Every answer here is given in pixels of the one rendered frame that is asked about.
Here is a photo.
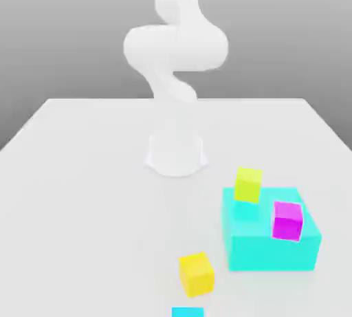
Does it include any small lime cube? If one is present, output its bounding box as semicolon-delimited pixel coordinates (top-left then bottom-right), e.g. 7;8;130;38
233;166;263;204

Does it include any small yellow cube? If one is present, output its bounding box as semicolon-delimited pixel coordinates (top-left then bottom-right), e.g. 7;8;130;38
178;251;216;299

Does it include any small magenta cube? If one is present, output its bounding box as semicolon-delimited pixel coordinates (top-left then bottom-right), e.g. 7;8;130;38
271;200;304;242

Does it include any small cyan cube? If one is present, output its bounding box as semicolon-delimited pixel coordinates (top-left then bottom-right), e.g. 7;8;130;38
171;306;205;317

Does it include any large cyan box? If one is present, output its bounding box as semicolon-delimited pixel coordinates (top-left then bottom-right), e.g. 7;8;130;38
221;186;323;272

